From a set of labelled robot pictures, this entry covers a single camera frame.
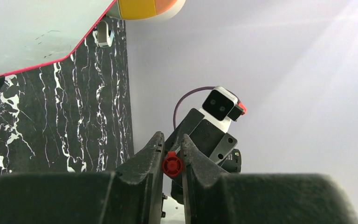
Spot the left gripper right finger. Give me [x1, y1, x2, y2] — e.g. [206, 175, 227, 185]
[180, 135, 358, 224]

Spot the small white clip object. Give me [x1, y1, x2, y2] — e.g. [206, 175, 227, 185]
[96, 21, 114, 48]

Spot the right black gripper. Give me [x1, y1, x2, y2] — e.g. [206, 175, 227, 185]
[164, 108, 242, 205]

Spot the red marker cap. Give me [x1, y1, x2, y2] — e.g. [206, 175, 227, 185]
[162, 151, 183, 178]

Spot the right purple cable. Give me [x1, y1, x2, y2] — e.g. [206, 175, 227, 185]
[172, 86, 217, 131]

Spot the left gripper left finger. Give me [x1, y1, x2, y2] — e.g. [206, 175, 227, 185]
[0, 132, 164, 224]

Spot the cream cylinder with orange face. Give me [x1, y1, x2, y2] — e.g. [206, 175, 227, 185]
[106, 0, 186, 21]

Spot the pink framed whiteboard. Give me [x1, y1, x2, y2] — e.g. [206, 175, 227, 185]
[0, 0, 114, 76]

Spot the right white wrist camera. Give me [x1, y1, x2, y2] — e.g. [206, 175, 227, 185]
[198, 86, 247, 133]

